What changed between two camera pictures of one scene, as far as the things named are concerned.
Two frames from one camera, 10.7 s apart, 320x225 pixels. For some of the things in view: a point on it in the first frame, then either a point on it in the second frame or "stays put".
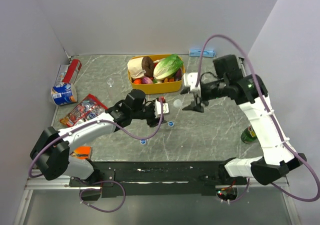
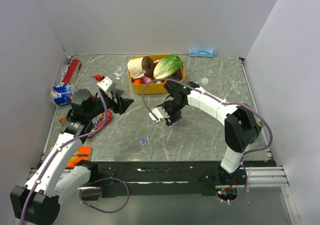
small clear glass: [115, 94] → [118, 72]
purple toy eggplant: [178, 74] stays put
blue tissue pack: [207, 53] stays put
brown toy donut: [147, 64] stays put
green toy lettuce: [167, 67] stays put
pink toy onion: [146, 80] stays put
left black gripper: [153, 121] → [124, 102]
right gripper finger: [196, 106] → [168, 121]
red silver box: [67, 73] stays put
